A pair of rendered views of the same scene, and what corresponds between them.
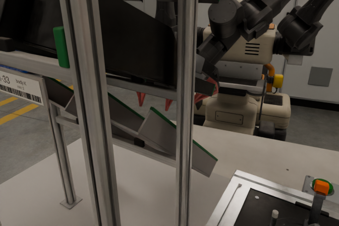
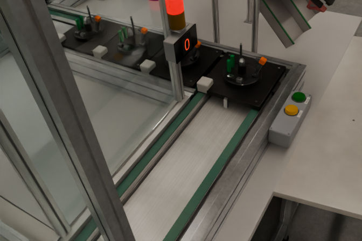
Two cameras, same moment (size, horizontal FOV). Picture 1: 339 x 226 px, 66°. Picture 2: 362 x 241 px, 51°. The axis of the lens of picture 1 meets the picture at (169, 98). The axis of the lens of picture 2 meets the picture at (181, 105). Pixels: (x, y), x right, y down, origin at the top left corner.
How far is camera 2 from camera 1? 139 cm
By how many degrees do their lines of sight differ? 79
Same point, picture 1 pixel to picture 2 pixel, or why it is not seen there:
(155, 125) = not seen: outside the picture
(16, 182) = not seen: hidden behind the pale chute
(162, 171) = (321, 55)
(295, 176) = (345, 123)
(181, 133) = not seen: outside the picture
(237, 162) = (350, 92)
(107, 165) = not seen: outside the picture
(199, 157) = (277, 27)
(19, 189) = not seen: hidden behind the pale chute
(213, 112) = not seen: outside the picture
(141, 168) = (321, 46)
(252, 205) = (272, 65)
